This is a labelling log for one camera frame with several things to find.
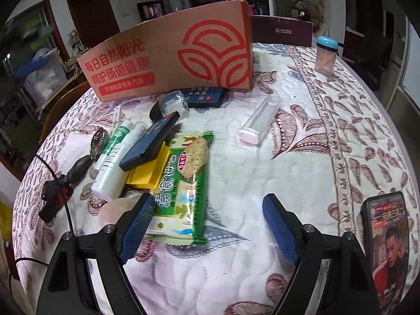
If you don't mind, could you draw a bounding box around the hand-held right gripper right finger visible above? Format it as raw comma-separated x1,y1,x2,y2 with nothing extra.
262,193,381,315

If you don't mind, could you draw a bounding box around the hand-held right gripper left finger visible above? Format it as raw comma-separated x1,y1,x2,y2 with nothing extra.
36,193,157,315

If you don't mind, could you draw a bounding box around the white spray bottle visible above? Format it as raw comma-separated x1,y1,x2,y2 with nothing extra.
91,121,148,201

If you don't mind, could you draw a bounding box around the green snack packet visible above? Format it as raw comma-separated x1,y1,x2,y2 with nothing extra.
144,131,214,245

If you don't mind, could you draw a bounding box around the printed cardboard box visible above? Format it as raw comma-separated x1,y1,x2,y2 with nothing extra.
77,1,254,103

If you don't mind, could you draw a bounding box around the translucent white plastic lid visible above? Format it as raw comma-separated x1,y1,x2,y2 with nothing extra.
98,197,141,227

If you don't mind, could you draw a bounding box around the paisley quilted tablecloth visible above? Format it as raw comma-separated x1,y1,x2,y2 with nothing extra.
13,41,420,315

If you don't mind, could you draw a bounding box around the green white tube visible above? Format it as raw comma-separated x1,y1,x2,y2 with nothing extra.
98,118,133,171

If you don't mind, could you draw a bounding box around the black red gadget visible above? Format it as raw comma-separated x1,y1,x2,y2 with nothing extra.
38,175,73,222

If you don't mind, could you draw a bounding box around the smartphone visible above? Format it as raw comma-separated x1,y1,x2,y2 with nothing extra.
361,191,411,315

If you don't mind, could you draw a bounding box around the clear toothbrush case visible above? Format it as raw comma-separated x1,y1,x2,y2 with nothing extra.
238,97,280,145

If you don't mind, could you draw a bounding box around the black computer mouse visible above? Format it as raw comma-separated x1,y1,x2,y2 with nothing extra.
149,100,171,122

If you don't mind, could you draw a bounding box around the wooden chair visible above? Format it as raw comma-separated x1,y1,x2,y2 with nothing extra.
39,80,92,145

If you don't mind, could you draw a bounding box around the black remote control red button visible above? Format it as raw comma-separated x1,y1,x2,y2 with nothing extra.
168,87,229,108

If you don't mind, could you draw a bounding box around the toothpick holder blue lid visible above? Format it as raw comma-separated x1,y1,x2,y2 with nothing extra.
314,35,339,74

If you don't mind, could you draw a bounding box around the purple box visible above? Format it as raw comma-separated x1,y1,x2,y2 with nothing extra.
251,16,313,47

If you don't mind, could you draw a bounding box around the whiteboard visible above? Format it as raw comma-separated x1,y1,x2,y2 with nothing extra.
398,23,420,99

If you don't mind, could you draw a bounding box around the brown door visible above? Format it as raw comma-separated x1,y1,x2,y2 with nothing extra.
66,0,120,48

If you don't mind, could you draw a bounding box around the framed picture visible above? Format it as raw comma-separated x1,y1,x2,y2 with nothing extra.
137,1,166,21

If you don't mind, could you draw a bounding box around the standing fan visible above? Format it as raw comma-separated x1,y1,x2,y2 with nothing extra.
292,0,325,28

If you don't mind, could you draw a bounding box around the thin black cable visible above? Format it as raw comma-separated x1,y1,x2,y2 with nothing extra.
8,154,75,302

